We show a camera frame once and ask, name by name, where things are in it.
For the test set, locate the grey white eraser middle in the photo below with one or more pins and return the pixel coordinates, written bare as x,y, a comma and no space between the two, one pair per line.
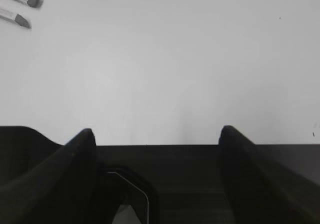
14,17

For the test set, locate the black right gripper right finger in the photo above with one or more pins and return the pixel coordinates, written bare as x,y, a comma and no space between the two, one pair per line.
259,189

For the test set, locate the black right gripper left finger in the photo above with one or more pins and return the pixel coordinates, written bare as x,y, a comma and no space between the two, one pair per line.
42,182

